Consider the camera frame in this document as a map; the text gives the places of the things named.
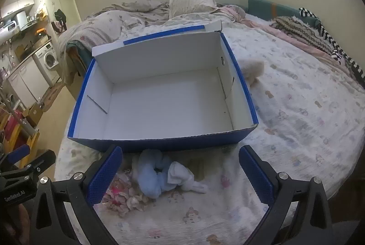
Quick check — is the beige fluffy sock on bed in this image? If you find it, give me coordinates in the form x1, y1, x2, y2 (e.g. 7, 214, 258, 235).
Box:
241, 60, 266, 86

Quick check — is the brown cardboard box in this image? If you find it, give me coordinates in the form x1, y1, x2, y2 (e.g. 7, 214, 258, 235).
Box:
23, 102, 43, 126

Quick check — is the dark hanging clothing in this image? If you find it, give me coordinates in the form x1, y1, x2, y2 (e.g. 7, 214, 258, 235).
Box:
54, 9, 67, 33

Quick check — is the knitted patterned blanket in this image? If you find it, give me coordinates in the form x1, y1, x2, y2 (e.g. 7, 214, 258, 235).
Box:
271, 15, 343, 54

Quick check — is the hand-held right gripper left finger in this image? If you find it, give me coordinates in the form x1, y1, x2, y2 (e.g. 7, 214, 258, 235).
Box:
29, 145, 123, 245

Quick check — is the white washing machine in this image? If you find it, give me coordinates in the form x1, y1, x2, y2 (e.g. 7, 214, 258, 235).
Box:
33, 42, 60, 77

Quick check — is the white wall cabinet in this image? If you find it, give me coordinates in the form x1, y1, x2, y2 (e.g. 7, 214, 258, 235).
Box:
0, 0, 35, 19

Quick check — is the black and white striped cloth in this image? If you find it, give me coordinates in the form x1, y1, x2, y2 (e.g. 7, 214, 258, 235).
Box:
298, 8, 365, 86

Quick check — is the blue and white cardboard box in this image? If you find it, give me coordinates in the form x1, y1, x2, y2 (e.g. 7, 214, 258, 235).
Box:
67, 20, 259, 153

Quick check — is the light blue fluffy sock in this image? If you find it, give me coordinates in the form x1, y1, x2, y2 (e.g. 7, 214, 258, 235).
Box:
137, 149, 172, 199

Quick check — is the white microwave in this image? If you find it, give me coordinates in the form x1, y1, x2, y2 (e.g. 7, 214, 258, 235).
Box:
0, 21, 18, 33

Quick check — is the yellow chair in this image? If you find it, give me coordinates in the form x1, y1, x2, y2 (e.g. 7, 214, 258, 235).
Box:
0, 108, 40, 160

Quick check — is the pink blanket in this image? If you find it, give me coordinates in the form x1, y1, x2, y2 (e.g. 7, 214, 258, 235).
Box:
217, 5, 351, 74

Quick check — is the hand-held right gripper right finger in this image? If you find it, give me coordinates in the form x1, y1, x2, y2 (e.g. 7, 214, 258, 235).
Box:
239, 145, 334, 245

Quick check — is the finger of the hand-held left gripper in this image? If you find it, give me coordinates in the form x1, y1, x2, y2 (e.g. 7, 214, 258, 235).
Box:
17, 149, 57, 177
0, 145, 31, 168

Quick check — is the beige floral duvet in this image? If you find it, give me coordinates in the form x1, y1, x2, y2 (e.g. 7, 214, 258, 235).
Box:
57, 0, 223, 83

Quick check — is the white floor cabinet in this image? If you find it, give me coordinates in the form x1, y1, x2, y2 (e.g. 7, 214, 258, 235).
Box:
7, 57, 50, 109

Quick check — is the teal padded bed board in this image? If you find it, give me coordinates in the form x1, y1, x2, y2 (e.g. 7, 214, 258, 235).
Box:
67, 44, 92, 74
248, 0, 323, 29

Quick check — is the pink floral sock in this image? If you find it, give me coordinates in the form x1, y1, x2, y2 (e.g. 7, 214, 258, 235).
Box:
101, 168, 149, 217

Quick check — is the white sock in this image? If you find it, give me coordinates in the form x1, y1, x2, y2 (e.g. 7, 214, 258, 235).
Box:
167, 162, 209, 194

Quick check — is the beige floral pillow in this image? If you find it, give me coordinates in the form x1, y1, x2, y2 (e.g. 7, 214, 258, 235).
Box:
169, 0, 217, 17

